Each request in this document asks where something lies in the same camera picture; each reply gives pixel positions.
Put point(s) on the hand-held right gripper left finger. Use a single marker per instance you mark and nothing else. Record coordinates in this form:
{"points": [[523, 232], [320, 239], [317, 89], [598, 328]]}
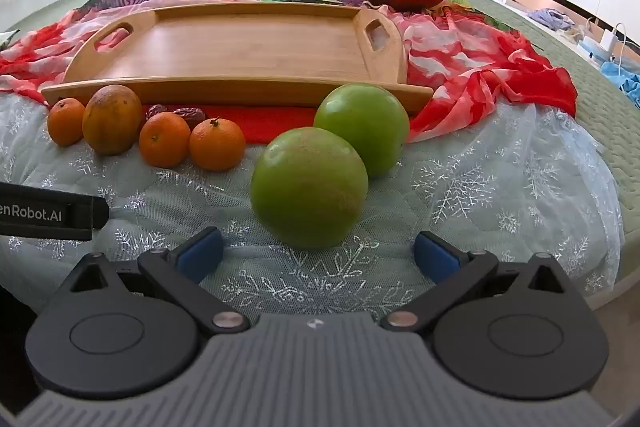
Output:
{"points": [[200, 253]]}

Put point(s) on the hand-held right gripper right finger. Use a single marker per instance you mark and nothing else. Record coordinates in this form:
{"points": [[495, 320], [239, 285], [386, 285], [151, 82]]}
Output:
{"points": [[436, 258]]}

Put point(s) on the small orange mandarin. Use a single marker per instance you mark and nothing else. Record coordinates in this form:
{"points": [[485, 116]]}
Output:
{"points": [[164, 141], [217, 146], [65, 122]]}

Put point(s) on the green apple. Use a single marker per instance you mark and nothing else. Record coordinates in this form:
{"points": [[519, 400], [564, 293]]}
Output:
{"points": [[310, 189], [367, 119]]}

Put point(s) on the white snowflake lace cloth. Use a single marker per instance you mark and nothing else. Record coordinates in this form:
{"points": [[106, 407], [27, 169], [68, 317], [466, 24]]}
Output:
{"points": [[475, 187]]}

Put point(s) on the brownish yellow mango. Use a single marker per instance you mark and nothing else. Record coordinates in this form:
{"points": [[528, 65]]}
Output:
{"points": [[111, 119]]}

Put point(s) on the dried red date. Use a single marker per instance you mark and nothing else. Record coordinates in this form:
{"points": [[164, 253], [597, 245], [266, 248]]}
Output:
{"points": [[190, 114], [156, 111]]}

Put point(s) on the colourful sheer scarf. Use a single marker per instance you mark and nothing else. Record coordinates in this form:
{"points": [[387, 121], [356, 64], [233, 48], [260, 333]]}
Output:
{"points": [[475, 57]]}

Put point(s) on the green quilted bedspread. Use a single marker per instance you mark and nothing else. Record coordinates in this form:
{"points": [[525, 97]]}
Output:
{"points": [[565, 52]]}

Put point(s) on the blue cloth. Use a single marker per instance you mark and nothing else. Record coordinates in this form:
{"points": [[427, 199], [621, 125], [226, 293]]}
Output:
{"points": [[622, 79]]}

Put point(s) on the lavender clothing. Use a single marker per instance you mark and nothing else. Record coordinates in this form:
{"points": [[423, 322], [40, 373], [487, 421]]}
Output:
{"points": [[552, 19]]}

